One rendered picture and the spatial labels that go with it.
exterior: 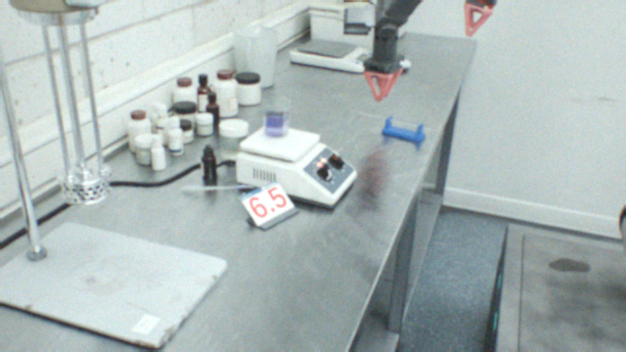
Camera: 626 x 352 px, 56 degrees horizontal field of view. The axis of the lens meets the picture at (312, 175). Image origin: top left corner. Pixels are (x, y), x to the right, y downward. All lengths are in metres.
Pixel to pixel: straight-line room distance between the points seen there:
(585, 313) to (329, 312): 0.91
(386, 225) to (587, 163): 1.67
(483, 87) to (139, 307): 1.92
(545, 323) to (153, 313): 0.99
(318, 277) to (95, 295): 0.32
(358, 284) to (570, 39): 1.74
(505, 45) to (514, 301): 1.18
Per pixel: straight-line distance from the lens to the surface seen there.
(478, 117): 2.54
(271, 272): 0.90
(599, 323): 1.60
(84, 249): 0.97
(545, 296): 1.62
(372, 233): 1.01
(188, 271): 0.89
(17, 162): 0.90
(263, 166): 1.08
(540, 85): 2.49
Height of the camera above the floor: 1.28
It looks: 27 degrees down
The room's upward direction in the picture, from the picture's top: 2 degrees clockwise
